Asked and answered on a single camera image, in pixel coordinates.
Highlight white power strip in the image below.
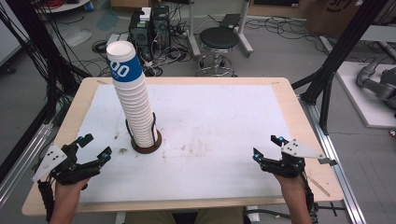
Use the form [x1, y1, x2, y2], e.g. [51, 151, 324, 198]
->
[319, 35, 336, 54]

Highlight tangle of computer cables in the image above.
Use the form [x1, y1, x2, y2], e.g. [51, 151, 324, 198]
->
[142, 27, 194, 77]

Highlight left hand-held gripper cable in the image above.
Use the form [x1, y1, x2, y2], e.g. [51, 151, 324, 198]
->
[36, 179, 56, 222]

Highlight red cable coil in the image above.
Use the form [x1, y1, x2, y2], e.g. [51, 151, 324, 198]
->
[39, 0, 67, 9]

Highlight black cable coil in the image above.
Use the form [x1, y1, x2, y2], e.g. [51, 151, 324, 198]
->
[91, 39, 108, 54]

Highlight person's khaki trousers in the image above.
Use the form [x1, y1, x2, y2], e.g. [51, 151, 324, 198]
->
[124, 207, 250, 224]

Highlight white floor board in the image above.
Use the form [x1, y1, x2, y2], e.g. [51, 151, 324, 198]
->
[335, 61, 396, 130]

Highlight cardboard box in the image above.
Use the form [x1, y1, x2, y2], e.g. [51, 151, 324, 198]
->
[306, 0, 391, 38]

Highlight white panel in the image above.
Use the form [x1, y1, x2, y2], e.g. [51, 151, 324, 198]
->
[0, 0, 23, 67]

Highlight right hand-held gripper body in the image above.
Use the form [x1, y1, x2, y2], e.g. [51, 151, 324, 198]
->
[261, 138, 326, 179]

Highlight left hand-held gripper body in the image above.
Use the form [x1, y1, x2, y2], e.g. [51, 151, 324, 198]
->
[32, 143, 103, 187]

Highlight teal sheet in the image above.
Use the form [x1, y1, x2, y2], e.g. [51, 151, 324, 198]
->
[95, 9, 121, 32]

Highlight person's right hand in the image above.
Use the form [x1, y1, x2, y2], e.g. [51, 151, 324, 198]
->
[274, 173, 308, 195]

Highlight tangle of black floor cables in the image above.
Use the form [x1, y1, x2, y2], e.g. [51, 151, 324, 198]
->
[245, 14, 332, 54]

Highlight black computer tower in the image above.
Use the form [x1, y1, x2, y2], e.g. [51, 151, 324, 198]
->
[128, 7, 153, 62]
[151, 5, 172, 49]

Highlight brown cup holder black rods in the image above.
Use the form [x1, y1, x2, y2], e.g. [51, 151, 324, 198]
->
[124, 111, 163, 155]

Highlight thin wooden stick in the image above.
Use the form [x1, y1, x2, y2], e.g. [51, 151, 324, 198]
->
[306, 175, 332, 198]

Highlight white table mat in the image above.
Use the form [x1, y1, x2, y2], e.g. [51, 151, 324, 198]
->
[74, 83, 294, 203]

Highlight white metal stand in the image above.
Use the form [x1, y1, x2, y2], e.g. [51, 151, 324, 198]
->
[186, 0, 255, 59]

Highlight black metal frame with cables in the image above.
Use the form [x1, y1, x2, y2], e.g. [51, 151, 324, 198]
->
[0, 0, 92, 125]

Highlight stack of paper cups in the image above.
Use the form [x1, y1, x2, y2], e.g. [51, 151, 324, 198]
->
[106, 40, 158, 148]

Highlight grey desk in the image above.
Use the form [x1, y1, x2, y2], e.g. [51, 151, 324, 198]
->
[360, 24, 396, 44]

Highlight black round stool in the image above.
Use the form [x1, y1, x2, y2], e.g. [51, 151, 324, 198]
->
[195, 26, 240, 78]

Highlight clear plastic sheet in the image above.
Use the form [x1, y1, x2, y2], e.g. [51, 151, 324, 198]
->
[58, 26, 93, 49]

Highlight white round table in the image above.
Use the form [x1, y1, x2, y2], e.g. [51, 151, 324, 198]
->
[34, 0, 92, 14]

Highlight small white box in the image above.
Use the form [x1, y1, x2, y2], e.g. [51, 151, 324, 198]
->
[139, 7, 153, 22]

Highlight hand-held gripper cable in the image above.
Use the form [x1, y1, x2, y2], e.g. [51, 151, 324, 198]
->
[298, 170, 319, 224]
[36, 179, 56, 222]

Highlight aluminium rail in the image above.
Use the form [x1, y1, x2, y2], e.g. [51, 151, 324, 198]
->
[299, 95, 368, 224]
[0, 122, 54, 207]

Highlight person's left hand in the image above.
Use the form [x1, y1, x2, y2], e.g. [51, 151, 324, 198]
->
[54, 176, 92, 203]

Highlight right hand-held gripper cable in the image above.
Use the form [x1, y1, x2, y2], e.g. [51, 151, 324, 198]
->
[298, 170, 319, 224]

